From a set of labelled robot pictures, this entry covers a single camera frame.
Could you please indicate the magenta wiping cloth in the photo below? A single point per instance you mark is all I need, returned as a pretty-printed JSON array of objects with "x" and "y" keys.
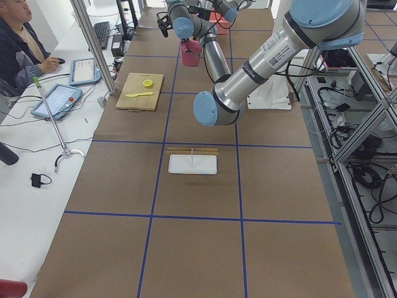
[{"x": 190, "y": 53}]

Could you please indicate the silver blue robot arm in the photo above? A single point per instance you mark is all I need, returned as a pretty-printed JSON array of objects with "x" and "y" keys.
[{"x": 326, "y": 25}]

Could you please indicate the white rectangular tray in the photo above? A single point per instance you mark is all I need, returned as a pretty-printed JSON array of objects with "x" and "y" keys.
[{"x": 193, "y": 164}]

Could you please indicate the yellow plastic knife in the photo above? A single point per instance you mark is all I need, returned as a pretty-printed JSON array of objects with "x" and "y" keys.
[{"x": 140, "y": 94}]

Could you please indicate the yellow lemon slices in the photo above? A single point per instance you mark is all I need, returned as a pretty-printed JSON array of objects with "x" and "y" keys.
[{"x": 147, "y": 83}]

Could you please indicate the bamboo cutting board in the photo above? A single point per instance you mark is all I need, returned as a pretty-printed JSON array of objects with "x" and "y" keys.
[{"x": 132, "y": 85}]

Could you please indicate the pink plastic bin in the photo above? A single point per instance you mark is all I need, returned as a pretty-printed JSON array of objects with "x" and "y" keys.
[{"x": 221, "y": 24}]

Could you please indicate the black power adapter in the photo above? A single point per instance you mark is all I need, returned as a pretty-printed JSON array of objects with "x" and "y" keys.
[{"x": 117, "y": 47}]

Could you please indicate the metal grabber pole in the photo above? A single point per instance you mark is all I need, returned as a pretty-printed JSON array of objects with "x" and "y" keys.
[{"x": 66, "y": 151}]

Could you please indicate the blue teach pendant far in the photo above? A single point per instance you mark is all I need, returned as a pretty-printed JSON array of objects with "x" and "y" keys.
[{"x": 84, "y": 72}]

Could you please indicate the blue teach pendant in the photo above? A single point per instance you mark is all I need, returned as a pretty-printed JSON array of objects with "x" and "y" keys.
[
  {"x": 84, "y": 72},
  {"x": 60, "y": 99}
]

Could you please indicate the blue teach pendant near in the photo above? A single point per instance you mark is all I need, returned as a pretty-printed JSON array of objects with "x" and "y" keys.
[{"x": 60, "y": 99}]

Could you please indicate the black keyboard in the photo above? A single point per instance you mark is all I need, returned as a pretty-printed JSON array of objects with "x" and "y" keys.
[{"x": 101, "y": 30}]

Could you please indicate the seated person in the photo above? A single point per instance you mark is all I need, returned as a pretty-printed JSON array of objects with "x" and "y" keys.
[{"x": 23, "y": 56}]

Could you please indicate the red cylinder object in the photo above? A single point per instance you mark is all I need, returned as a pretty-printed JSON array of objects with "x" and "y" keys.
[{"x": 12, "y": 289}]

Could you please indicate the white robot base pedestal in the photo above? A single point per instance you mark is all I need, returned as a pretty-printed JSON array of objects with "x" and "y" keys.
[{"x": 273, "y": 94}]

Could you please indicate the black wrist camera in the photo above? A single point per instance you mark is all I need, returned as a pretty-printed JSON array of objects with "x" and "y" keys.
[{"x": 164, "y": 23}]

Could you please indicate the black small strap device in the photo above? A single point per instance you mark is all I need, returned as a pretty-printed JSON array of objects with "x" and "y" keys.
[{"x": 39, "y": 180}]

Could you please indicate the aluminium frame post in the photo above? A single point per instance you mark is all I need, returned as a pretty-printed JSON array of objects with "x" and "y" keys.
[{"x": 91, "y": 39}]

